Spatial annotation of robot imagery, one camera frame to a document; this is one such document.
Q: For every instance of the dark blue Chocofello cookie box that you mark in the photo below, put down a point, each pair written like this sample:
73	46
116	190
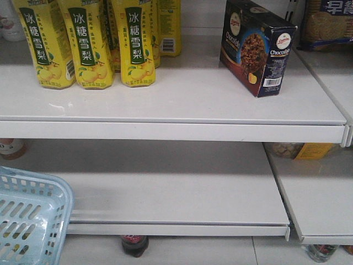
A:
255	46

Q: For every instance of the light blue plastic basket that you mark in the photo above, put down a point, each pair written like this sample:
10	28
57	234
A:
35	213

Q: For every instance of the white supermarket shelving unit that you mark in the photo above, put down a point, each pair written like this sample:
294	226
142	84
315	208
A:
317	195

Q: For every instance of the white upper shelf board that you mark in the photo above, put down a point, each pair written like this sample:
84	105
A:
195	97

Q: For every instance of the white shelf board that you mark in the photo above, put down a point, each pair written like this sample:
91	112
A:
163	188
195	97

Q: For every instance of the white lower shelf board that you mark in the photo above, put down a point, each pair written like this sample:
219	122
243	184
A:
163	188

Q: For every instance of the cola bottle bottom shelf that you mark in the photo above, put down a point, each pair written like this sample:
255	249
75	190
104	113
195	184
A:
134	245

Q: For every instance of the yellow pear drink bottle rear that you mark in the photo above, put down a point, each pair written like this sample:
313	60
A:
169	12

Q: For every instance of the yellow pear drink bottle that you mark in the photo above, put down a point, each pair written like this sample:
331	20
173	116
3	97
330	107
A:
169	12
85	25
133	22
48	42

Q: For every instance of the yellow pear drink bottle right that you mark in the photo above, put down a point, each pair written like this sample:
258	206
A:
133	22

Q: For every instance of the yellow snack box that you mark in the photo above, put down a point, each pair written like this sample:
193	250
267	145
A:
314	151

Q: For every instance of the yellow pear drink bottle left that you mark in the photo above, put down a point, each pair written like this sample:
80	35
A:
48	42

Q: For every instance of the yellow pear drink bottle middle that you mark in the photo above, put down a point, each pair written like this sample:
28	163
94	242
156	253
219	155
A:
85	25

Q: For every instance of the blue biscuit package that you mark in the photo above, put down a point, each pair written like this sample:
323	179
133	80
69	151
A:
326	26

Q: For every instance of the clear bottle bottom right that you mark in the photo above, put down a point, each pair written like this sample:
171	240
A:
321	253

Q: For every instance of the white bottle far left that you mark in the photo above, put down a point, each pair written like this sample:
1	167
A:
11	25

